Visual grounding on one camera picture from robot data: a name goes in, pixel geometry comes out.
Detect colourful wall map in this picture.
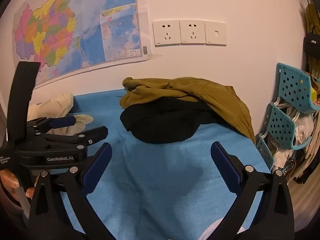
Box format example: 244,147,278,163
12,0,163,90

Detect white wall network socket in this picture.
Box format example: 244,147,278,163
204,21,227,46

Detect white cloth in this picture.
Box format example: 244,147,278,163
200,217,227,240

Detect olive green shirt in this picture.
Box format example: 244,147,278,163
119,76,256,144

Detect beige hanging clothes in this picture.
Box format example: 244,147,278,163
285,115,320,184

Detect blue bed sheet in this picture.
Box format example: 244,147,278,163
30,89,273,240

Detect person's left hand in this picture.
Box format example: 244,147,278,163
0,170,36,202

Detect black hanging bag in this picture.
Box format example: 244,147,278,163
303,33,320,55

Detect teal perforated storage rack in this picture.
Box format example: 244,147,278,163
271,97,314,170

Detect white wall power socket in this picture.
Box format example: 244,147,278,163
179,20,206,45
152,20,181,46

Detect teal plastic basket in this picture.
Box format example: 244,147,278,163
266,102,313,150
275,62,320,114
255,134,274,170

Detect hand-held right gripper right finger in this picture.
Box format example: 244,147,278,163
210,141,294,240

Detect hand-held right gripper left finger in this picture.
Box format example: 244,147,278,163
26,142,113,240

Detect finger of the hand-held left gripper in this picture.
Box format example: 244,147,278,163
40,126,108,148
27,116,77,130

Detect olive hanging garment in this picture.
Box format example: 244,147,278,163
305,2,320,35

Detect black garment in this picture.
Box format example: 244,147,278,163
120,96,235,144

